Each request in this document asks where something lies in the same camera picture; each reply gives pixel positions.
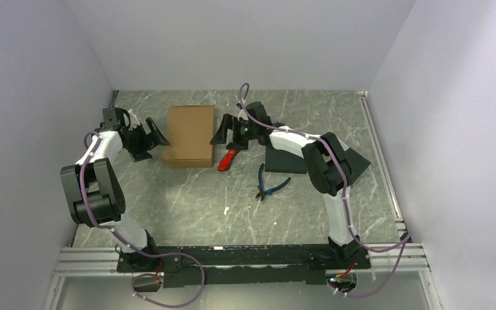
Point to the brown cardboard express box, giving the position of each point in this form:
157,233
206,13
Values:
189,132

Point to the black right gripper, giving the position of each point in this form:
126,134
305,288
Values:
221,137

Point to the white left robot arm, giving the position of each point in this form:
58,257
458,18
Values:
92,190

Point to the black flat pad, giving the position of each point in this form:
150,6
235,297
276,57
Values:
353,164

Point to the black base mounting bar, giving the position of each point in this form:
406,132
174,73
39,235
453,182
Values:
242,264

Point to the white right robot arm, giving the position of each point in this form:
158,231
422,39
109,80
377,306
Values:
325,161

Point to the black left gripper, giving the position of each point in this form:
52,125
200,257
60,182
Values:
157,139

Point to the red utility knife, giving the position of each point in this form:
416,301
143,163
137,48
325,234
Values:
226,161

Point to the aluminium rail frame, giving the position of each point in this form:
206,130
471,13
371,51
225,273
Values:
230,187

